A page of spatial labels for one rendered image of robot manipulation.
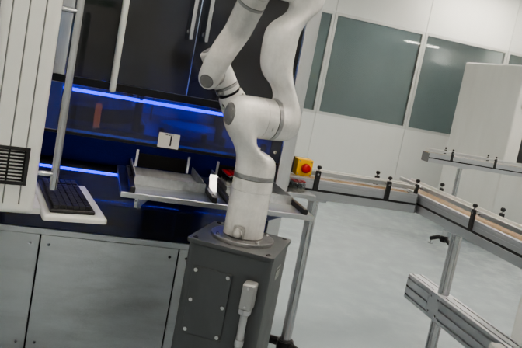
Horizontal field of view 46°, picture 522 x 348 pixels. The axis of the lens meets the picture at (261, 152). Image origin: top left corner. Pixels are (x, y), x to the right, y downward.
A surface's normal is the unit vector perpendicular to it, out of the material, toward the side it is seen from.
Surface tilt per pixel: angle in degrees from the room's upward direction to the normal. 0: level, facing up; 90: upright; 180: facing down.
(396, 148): 90
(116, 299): 90
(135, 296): 90
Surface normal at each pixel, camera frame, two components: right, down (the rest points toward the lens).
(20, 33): 0.41, 0.19
